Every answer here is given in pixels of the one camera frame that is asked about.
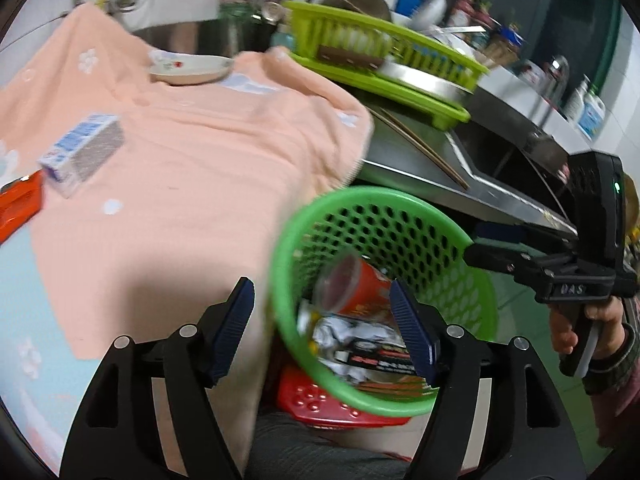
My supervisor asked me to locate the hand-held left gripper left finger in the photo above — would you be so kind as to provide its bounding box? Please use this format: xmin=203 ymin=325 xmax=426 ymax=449
xmin=59 ymin=276 xmax=256 ymax=480

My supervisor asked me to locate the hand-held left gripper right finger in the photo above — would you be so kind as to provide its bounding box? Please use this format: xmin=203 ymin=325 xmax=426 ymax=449
xmin=390 ymin=280 xmax=586 ymax=480

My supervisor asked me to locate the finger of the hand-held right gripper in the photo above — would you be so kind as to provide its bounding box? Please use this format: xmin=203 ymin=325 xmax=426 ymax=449
xmin=464 ymin=241 xmax=538 ymax=275
xmin=472 ymin=221 xmax=581 ymax=257

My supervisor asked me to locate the black box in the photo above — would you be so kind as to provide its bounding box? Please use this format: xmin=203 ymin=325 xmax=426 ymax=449
xmin=330 ymin=337 xmax=431 ymax=376

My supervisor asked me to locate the red instant noodle cup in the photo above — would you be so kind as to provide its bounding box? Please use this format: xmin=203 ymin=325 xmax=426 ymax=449
xmin=312 ymin=252 xmax=396 ymax=321

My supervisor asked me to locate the white wrapper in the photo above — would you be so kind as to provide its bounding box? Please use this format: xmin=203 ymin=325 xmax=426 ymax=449
xmin=312 ymin=312 xmax=396 ymax=356

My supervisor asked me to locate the green plastic basket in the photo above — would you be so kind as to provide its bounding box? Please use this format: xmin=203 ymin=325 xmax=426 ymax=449
xmin=269 ymin=186 xmax=500 ymax=420

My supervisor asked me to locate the person's right forearm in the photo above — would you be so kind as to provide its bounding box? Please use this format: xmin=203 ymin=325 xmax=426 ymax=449
xmin=582 ymin=290 xmax=640 ymax=448

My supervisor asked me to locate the person's right hand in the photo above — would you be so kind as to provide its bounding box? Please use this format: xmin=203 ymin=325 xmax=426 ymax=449
xmin=549 ymin=296 xmax=629 ymax=362

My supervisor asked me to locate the stainless steel sink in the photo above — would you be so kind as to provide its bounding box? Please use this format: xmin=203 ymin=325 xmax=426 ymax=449
xmin=350 ymin=90 xmax=586 ymax=241

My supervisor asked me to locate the blue label detergent bottle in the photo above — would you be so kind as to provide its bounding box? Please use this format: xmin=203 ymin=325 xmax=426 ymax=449
xmin=577 ymin=87 xmax=607 ymax=141

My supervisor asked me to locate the red plastic stool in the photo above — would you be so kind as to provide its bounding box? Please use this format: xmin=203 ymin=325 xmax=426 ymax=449
xmin=276 ymin=365 xmax=436 ymax=428

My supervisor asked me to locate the white detergent bottle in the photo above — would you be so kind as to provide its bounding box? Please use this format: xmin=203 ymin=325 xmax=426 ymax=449
xmin=565 ymin=75 xmax=593 ymax=121

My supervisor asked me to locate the wooden chopstick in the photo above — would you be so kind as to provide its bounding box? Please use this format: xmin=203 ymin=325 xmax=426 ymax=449
xmin=380 ymin=107 xmax=471 ymax=186
xmin=372 ymin=109 xmax=468 ymax=190

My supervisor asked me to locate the person's grey trouser leg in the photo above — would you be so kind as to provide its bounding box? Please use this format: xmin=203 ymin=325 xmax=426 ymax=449
xmin=252 ymin=410 xmax=416 ymax=480

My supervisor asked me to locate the metal faucet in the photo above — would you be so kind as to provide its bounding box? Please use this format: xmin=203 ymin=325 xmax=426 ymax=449
xmin=535 ymin=55 xmax=571 ymax=126

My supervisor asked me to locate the green dish rack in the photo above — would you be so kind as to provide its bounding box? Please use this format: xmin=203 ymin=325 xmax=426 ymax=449
xmin=282 ymin=0 xmax=491 ymax=131

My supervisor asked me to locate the metal tray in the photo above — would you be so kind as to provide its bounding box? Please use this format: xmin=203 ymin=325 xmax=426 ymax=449
xmin=375 ymin=57 xmax=481 ymax=106

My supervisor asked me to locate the peach printed blanket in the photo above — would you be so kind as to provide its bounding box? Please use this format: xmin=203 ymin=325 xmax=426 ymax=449
xmin=0 ymin=2 xmax=376 ymax=461

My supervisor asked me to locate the brown brush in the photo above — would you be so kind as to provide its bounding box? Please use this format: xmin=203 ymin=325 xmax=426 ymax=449
xmin=320 ymin=45 xmax=386 ymax=68

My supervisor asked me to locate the stack of white bowls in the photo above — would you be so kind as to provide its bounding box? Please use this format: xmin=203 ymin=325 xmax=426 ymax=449
xmin=410 ymin=0 xmax=448 ymax=31

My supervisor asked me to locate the blue white carton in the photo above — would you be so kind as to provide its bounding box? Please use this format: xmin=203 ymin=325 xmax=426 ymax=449
xmin=39 ymin=114 xmax=125 ymax=198

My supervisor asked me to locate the orange red packet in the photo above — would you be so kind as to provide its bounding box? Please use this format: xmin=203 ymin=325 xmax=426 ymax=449
xmin=0 ymin=170 xmax=46 ymax=246

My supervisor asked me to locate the white floral plate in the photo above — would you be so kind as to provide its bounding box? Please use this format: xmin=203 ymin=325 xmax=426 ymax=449
xmin=148 ymin=50 xmax=236 ymax=86

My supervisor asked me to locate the metal pot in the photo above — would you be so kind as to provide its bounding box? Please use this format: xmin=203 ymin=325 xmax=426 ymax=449
xmin=320 ymin=0 xmax=391 ymax=21

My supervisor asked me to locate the green glass bottle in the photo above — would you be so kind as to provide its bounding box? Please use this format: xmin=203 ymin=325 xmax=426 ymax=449
xmin=218 ymin=2 xmax=261 ymax=56

